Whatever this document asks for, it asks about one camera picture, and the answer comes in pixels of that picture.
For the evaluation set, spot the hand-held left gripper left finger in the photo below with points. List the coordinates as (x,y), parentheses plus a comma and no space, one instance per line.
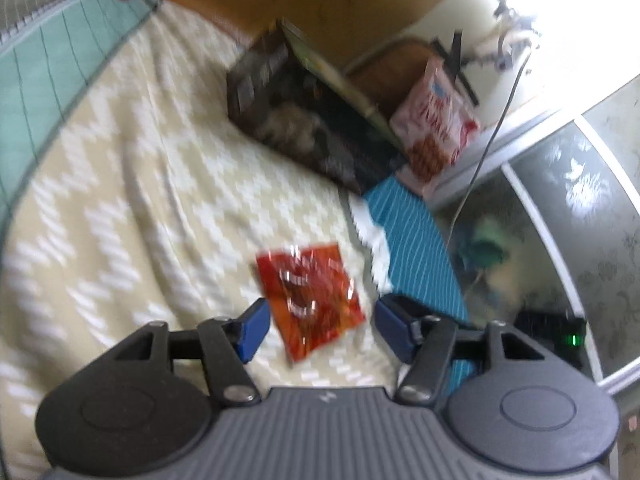
(252,332)

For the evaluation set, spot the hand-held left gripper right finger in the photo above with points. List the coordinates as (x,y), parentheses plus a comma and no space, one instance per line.
(395,327)

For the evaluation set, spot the red snack packet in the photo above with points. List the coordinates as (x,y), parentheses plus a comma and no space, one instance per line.
(310,300)

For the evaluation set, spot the dark cardboard box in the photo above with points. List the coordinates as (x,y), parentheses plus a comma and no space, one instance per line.
(305,115)

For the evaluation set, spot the teal striped bed sheet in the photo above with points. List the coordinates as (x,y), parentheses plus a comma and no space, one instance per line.
(417,255)

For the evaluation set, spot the black device with green light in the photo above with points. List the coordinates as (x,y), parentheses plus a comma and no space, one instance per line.
(552,332)

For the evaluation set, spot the beige zigzag blanket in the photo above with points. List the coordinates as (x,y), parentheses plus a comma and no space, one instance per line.
(150,195)

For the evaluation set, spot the patterned wardrobe sliding door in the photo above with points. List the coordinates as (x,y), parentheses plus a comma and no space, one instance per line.
(565,210)

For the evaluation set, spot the pink white plastic bag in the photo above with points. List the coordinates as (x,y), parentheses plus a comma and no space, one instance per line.
(432,120)

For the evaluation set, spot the green checked cloth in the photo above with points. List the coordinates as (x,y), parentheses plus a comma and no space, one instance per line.
(50,75)

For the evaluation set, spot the wooden headboard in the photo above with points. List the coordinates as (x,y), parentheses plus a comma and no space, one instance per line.
(300,0)

